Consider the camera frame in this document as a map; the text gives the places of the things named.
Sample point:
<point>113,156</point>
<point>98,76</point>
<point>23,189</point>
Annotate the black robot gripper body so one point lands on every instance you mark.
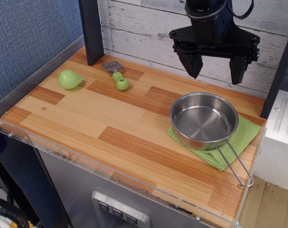
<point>217,36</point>

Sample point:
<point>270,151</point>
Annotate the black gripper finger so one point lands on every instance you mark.
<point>238,66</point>
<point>192,63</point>

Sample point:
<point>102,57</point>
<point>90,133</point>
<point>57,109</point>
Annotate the green toy pear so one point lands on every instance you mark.
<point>69,79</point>

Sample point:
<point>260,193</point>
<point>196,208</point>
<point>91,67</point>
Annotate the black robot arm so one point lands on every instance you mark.
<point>205,9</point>

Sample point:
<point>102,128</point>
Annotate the silver metal pot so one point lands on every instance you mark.
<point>205,121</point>

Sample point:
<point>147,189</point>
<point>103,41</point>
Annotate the green cloth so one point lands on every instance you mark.
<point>240,139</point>

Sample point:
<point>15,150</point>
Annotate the white ridged block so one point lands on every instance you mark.
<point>271,164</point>

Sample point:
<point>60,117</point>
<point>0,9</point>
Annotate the clear acrylic front guard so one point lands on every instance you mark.
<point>163,173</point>

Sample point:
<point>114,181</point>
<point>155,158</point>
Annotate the silver toy fridge front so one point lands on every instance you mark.
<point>75,186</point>

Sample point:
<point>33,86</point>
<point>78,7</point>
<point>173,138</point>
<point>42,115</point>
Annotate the grey button panel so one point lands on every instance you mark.
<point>104,203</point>

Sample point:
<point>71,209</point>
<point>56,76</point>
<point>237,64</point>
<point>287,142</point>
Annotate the yellow black object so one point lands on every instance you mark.
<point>11,220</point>

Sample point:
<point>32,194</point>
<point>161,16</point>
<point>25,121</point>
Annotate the black vertical post right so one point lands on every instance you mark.
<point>276,84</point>

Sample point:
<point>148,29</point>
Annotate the black vertical post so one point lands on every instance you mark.
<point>276,84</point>
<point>91,30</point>

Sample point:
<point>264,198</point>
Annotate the black vertical post left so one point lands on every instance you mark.
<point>91,30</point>

